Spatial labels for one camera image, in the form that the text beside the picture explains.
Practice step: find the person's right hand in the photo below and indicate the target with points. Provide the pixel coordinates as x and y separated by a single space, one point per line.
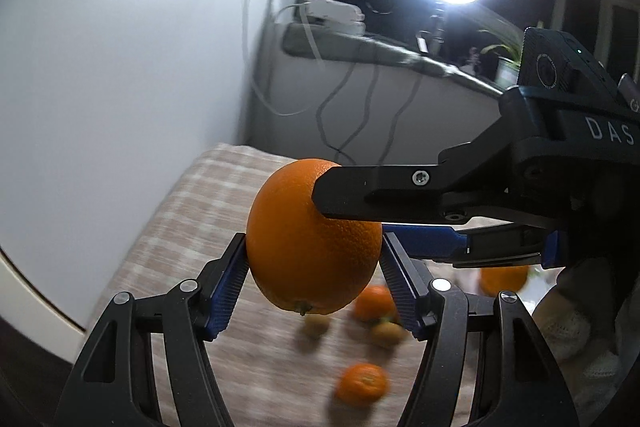
570 327

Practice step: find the small tangerine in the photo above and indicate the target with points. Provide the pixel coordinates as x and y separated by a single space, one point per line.
372 302
362 382

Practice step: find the green grape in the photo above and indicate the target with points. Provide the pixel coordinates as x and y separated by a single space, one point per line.
387 333
315 326

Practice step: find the white board panel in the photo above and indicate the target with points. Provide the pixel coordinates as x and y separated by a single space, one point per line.
125 82

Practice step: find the oval orange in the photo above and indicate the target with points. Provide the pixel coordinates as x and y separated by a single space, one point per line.
300 247

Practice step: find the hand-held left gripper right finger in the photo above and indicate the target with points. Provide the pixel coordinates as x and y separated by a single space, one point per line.
400 294

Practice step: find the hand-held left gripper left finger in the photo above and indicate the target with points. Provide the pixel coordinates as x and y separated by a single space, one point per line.
227 294

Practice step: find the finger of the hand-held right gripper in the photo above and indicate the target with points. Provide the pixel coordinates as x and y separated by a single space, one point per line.
430 242
370 187

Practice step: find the checked tablecloth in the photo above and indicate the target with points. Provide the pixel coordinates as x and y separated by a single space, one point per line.
165 227

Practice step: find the potted plant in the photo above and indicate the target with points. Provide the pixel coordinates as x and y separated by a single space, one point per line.
505 72

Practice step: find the round orange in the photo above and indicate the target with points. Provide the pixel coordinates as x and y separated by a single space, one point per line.
505 281

